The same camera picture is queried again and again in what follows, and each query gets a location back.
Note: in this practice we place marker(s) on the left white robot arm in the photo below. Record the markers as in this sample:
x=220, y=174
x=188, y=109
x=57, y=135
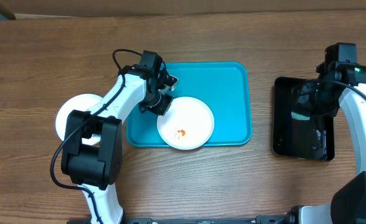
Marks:
x=92, y=147

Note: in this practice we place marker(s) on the black water tray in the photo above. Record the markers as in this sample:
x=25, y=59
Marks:
x=313, y=139

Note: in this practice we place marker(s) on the teal plastic tray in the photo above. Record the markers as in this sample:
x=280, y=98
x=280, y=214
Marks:
x=222, y=86

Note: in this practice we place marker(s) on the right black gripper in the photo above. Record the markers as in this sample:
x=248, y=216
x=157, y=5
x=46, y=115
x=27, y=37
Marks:
x=304, y=102

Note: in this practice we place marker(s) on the white plate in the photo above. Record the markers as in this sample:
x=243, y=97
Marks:
x=188, y=124
x=80, y=102

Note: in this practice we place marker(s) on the green scouring sponge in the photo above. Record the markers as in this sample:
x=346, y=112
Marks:
x=299, y=117

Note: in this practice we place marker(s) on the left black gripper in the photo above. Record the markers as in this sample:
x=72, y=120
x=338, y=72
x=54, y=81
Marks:
x=161, y=109

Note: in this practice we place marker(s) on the white plate top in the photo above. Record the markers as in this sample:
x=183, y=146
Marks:
x=80, y=102

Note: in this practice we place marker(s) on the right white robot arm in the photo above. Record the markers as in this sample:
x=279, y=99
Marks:
x=348, y=205

